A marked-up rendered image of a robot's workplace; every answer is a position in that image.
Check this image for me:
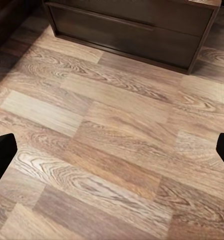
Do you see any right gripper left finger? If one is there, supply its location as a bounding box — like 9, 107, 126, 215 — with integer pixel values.
0, 133, 18, 179

